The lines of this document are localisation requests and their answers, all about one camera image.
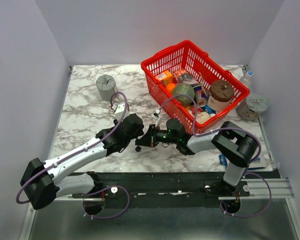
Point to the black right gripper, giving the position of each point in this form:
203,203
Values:
150,138

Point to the black padlock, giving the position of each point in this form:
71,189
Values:
138,149

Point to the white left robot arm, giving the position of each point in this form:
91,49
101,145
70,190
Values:
40,179

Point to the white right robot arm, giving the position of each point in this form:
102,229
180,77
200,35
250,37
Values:
239,146

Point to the orange ball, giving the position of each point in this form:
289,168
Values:
170,87

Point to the green netted melon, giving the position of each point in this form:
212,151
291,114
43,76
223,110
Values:
184,93

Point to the grey wrapped toilet roll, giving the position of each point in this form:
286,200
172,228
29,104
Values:
106,86

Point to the orange yellow snack box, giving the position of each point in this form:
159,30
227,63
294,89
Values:
165,77

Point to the red bull drink can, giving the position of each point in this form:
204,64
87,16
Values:
201,98

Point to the clear plastic snack bag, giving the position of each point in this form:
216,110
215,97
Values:
181,75

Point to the brown wrapped toilet roll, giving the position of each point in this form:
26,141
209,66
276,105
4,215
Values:
220,93

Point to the red plastic shopping basket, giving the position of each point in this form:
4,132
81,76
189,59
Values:
186,55

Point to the grey roll on right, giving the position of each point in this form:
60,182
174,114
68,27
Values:
252,107

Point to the clear water bottle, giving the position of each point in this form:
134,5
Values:
247,79

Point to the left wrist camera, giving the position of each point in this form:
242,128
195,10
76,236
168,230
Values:
120,110

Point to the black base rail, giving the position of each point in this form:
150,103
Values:
162,190

